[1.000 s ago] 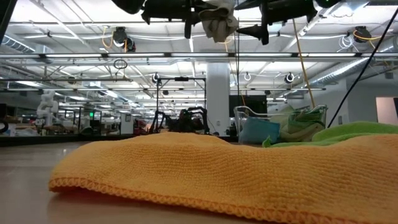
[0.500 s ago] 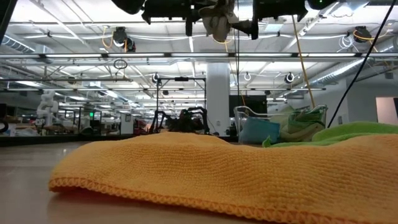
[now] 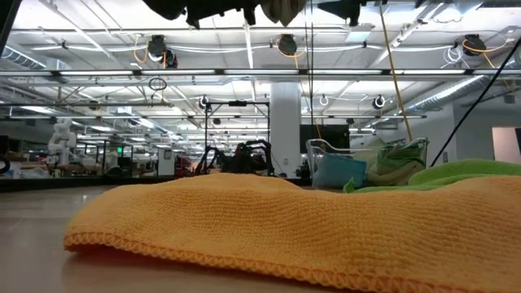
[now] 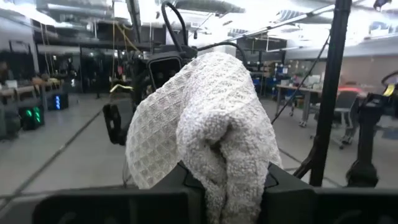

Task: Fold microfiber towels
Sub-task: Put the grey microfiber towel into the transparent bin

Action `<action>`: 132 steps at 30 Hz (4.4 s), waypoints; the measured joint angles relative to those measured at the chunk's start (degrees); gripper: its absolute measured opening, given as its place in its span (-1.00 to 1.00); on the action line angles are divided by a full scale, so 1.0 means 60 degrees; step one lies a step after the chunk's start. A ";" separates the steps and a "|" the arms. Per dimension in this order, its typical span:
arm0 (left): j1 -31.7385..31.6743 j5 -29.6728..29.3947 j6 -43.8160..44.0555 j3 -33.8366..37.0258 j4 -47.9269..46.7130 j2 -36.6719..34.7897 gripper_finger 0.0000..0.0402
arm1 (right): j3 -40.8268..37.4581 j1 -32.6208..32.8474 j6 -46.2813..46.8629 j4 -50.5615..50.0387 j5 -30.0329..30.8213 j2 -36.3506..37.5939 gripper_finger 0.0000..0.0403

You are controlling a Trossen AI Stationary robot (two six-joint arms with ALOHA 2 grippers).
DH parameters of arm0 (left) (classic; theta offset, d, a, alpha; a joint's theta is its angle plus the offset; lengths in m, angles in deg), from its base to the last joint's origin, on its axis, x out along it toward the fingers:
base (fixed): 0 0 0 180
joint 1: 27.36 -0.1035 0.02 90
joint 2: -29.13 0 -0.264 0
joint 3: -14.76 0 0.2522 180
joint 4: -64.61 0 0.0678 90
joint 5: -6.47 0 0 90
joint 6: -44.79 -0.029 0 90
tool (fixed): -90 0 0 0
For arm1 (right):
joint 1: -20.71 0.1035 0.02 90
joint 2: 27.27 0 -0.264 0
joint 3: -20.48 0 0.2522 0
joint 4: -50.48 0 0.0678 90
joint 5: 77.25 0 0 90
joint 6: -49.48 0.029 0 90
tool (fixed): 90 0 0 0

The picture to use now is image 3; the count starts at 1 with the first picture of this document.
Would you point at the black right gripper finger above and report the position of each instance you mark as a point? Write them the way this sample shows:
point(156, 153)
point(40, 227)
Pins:
point(335, 6)

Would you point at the clear plastic bin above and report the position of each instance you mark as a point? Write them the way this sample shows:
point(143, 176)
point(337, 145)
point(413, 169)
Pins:
point(313, 154)

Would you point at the sage green microfiber towel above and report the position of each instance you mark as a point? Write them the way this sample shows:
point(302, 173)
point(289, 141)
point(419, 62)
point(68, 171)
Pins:
point(390, 177)
point(401, 156)

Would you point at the blue microfiber towel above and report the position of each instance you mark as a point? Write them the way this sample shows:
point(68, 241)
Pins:
point(340, 171)

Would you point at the orange microfiber towel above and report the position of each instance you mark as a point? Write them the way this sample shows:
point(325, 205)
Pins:
point(285, 228)

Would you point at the lime green microfiber towel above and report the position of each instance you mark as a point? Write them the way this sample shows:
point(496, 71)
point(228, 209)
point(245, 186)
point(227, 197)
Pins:
point(468, 171)

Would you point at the white square column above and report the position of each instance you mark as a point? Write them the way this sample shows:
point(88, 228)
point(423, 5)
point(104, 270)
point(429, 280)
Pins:
point(285, 130)

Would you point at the black distant robot station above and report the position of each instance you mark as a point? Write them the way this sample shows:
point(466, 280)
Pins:
point(244, 160)

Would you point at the white distant cabinet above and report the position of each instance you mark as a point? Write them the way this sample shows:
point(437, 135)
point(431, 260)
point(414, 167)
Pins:
point(166, 163)

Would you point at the white distant robot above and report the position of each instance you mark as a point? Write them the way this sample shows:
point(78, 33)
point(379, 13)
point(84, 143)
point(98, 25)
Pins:
point(61, 140)

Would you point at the pink door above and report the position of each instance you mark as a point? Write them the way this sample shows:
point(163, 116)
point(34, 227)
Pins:
point(504, 144)

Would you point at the long ceiling light rail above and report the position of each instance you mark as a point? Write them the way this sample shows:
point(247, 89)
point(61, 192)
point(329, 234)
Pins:
point(264, 72)

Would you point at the black distant gantry frame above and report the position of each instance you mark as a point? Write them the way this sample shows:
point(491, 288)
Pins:
point(237, 103)

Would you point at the black wall screen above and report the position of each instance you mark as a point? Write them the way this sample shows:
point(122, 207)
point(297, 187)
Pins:
point(334, 136)

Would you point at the silver ventilation duct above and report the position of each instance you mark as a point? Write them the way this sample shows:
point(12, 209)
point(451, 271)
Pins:
point(456, 91)
point(20, 57)

